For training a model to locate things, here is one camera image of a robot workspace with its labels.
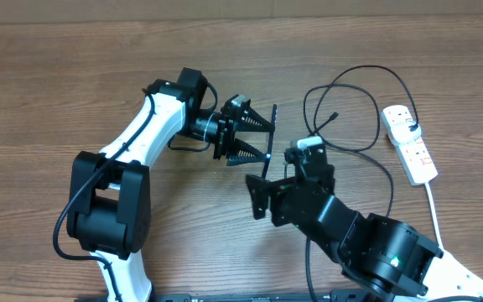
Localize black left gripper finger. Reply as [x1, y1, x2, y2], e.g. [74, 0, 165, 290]
[226, 138, 266, 166]
[234, 106, 275, 133]

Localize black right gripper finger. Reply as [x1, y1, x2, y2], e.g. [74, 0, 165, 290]
[245, 174, 286, 220]
[283, 159, 309, 182]

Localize black USB charging cable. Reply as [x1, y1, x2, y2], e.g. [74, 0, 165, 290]
[302, 65, 420, 218]

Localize Galaxy S24+ smartphone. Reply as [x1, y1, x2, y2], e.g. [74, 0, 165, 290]
[262, 104, 278, 178]

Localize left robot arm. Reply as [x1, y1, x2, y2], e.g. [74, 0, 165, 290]
[53, 68, 276, 301]

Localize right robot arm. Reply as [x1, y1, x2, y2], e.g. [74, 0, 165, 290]
[246, 144, 483, 301]

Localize white charger plug adapter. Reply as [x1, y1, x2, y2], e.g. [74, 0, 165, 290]
[390, 121, 422, 146]

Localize white power strip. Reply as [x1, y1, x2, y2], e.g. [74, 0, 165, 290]
[381, 105, 438, 185]

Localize cardboard backdrop board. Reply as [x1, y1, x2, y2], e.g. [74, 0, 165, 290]
[0, 0, 483, 24]

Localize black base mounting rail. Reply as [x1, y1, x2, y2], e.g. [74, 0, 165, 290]
[73, 288, 393, 302]

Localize white power strip cord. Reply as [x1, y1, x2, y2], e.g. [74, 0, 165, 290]
[423, 181, 446, 249]

